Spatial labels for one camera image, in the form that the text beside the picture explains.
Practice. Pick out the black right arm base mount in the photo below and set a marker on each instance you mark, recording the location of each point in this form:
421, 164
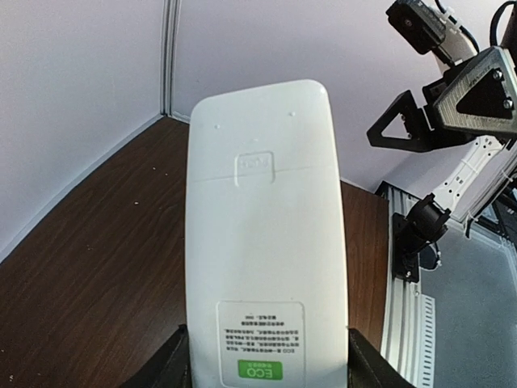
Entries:
424, 224

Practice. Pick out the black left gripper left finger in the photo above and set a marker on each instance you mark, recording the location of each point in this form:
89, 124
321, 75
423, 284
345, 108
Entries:
169, 366

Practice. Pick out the left aluminium corner post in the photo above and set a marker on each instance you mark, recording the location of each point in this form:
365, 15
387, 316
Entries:
170, 14

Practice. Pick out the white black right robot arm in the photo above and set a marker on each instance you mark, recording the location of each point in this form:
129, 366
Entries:
483, 147

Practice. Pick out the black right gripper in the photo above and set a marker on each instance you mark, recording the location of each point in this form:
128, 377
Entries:
481, 99

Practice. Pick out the aluminium front rail frame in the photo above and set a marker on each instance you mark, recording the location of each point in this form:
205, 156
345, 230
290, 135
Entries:
457, 326

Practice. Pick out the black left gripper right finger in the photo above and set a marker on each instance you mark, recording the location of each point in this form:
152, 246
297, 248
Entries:
368, 368

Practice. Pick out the large white remote control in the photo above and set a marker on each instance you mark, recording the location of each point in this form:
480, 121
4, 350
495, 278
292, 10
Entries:
265, 255

